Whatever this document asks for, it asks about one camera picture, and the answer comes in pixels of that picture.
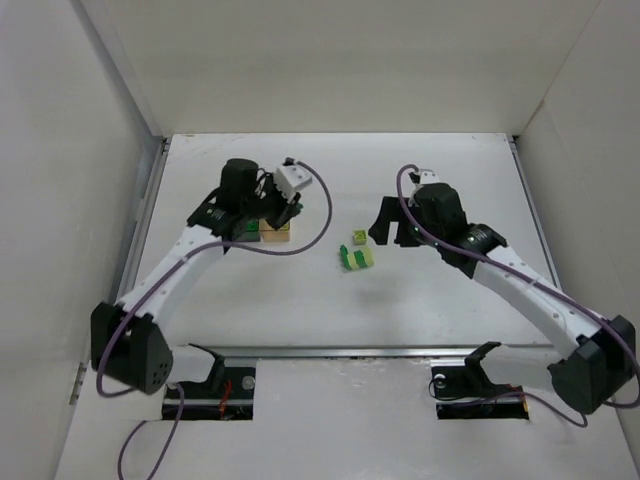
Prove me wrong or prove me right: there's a lime square lego brick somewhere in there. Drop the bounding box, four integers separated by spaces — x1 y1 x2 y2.
352 230 368 246

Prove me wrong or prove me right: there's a striped green lego stack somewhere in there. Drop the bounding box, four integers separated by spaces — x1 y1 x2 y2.
339 245 375 271

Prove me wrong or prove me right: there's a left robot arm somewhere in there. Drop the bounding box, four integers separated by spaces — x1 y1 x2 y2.
91 158 312 395

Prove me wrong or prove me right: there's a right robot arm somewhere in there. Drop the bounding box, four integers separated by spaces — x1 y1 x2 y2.
368 182 639 414

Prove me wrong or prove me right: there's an orange transparent container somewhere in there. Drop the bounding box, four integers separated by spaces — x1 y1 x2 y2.
259 220 291 243

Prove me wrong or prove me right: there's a grey transparent container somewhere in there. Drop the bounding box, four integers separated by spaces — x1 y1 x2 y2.
228 219 261 243

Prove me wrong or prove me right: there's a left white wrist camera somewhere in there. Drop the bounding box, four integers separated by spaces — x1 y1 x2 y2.
273 157 312 203

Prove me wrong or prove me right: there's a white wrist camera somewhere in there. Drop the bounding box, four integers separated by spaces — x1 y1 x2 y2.
409 169 441 197
273 157 312 203

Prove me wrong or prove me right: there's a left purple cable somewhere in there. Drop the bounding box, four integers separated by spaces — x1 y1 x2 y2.
95 158 334 480

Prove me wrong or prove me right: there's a purple cable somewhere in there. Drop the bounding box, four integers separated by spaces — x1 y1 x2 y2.
95 158 334 480
396 163 640 429

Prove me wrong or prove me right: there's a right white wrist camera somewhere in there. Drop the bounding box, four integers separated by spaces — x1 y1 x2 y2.
409 169 441 197

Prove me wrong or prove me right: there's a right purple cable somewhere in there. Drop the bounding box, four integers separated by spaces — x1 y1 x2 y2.
396 163 640 429

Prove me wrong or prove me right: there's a metal table edge rail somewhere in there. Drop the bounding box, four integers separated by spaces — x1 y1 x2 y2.
205 345 477 360

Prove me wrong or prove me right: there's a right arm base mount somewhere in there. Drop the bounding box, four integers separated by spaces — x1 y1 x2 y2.
428 342 529 420

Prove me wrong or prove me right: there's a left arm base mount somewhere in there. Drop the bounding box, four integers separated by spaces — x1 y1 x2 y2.
161 344 257 421

